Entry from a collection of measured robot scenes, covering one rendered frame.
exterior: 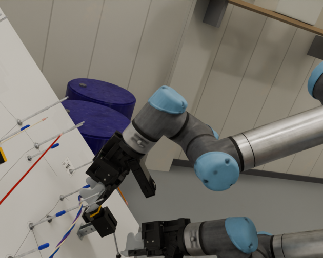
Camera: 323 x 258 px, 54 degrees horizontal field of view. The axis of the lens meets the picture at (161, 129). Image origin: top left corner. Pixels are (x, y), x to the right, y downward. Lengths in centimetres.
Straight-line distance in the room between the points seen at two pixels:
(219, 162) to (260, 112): 333
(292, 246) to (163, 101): 44
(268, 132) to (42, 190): 53
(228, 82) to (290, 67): 75
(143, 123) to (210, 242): 29
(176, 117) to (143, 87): 254
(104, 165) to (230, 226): 30
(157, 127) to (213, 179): 17
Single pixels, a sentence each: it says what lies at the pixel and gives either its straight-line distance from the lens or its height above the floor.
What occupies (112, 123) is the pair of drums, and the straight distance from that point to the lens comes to 205.
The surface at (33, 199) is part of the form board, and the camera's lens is 78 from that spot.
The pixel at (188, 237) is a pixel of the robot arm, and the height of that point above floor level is 119.
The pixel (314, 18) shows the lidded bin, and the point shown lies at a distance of 320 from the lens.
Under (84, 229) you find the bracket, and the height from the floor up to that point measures 107.
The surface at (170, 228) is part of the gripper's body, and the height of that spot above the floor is 116.
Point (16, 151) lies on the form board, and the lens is 80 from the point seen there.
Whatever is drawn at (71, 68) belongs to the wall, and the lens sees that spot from 308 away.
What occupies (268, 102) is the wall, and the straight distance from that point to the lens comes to 390.
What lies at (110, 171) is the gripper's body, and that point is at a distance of 74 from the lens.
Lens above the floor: 165
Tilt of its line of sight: 21 degrees down
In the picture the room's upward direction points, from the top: 18 degrees clockwise
